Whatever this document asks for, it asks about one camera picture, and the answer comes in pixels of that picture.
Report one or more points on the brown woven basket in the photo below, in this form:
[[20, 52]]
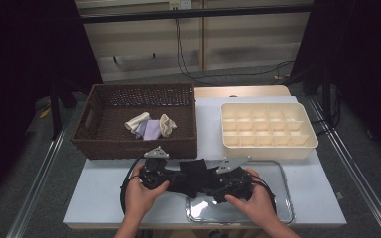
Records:
[[112, 148]]

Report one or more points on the cream divided storage box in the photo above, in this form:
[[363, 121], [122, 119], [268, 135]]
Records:
[[268, 127]]

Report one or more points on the black sock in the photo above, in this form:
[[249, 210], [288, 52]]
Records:
[[191, 178]]

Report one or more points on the light wooden board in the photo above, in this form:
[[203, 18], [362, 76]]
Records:
[[244, 91]]

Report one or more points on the lilac sock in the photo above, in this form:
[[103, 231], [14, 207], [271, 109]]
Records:
[[152, 130], [140, 129]]

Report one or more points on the black stand leg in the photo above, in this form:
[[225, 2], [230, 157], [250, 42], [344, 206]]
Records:
[[55, 109], [326, 95]]

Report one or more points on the yellow floor scrap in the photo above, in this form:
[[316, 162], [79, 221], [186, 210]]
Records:
[[44, 113]]

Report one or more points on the black curtain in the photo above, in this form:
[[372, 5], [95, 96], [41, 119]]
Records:
[[29, 66], [360, 66]]

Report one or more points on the person's right hand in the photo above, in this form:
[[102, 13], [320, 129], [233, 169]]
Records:
[[258, 205]]

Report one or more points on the white wall socket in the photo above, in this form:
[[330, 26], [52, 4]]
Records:
[[180, 4]]

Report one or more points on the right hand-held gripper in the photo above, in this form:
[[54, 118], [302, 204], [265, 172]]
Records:
[[231, 181]]

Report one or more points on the black horizontal bar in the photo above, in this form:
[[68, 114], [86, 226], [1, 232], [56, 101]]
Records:
[[195, 14]]

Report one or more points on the metal floor rail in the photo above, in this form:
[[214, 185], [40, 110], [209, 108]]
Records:
[[354, 172], [36, 185]]

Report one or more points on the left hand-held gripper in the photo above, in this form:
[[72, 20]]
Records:
[[153, 175]]

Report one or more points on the person's left hand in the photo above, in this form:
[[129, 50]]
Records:
[[139, 198]]

